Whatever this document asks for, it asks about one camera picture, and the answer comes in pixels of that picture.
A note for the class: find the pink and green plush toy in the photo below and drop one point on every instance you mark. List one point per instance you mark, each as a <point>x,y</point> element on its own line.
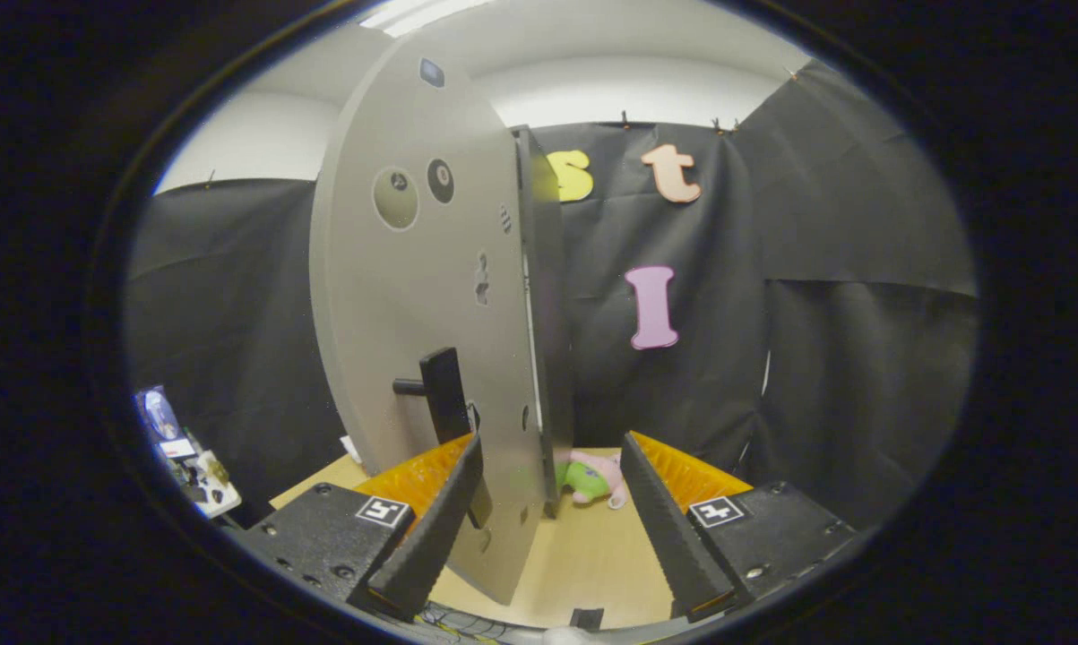
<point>583,482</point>

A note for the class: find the long ceiling light panel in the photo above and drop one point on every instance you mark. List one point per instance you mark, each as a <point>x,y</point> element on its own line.
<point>422,13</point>

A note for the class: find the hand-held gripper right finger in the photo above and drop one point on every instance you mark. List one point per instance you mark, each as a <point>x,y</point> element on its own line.
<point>664,528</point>

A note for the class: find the colourful printed papers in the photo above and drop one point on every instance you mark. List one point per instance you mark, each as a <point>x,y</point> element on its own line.
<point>189,457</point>

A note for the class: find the grey shoe cabinet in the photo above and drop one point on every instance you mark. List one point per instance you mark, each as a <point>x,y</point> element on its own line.
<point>552,313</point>

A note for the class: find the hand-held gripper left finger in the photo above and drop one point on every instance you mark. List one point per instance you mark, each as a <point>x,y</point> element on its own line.
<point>440,528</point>

